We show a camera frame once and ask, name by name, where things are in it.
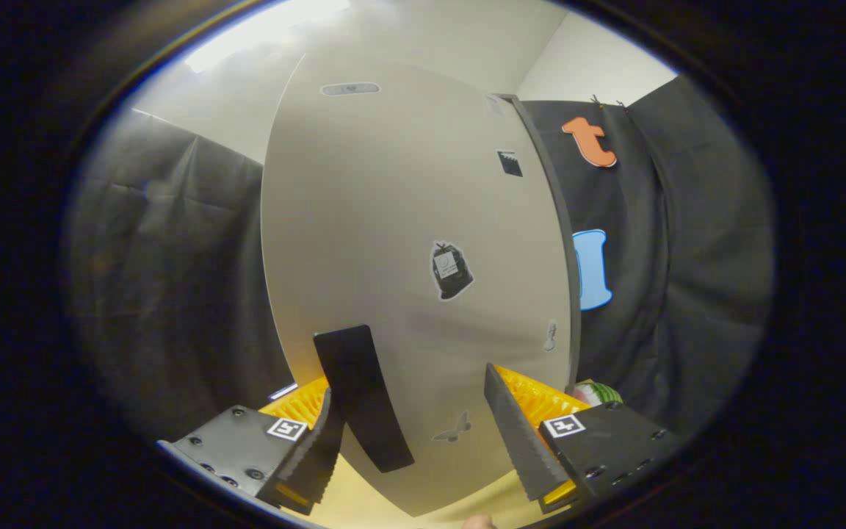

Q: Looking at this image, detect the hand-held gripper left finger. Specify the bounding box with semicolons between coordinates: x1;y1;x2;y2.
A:
159;376;347;515

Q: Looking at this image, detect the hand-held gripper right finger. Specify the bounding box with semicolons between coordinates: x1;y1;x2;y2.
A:
483;362;681;514

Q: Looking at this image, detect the black door handle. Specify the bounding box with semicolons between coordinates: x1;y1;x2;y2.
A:
313;325;416;474

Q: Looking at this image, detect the dark grey shoe cabinet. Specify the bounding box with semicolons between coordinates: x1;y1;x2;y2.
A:
500;93;583;390

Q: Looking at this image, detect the grey shoe cabinet door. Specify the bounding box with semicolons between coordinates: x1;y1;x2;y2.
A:
260;53;575;517

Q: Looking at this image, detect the toy watermelon slice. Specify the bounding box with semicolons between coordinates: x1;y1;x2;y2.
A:
570;380;624;408

